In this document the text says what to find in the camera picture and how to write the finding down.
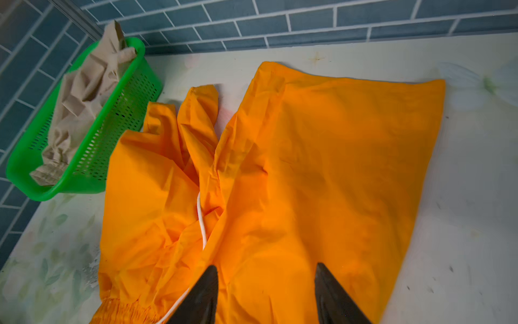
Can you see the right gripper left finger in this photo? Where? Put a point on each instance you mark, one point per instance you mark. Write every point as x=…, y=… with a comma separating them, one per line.
x=200, y=304

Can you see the orange shorts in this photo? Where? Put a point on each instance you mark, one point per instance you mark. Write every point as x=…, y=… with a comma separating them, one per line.
x=309, y=170

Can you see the green plastic basket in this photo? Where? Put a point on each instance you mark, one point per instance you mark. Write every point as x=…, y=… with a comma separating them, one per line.
x=87, y=171

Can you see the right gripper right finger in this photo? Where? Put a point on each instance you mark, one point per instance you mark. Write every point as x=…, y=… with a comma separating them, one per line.
x=334, y=305

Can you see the beige shorts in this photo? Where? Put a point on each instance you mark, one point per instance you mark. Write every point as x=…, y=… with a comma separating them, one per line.
x=81, y=97

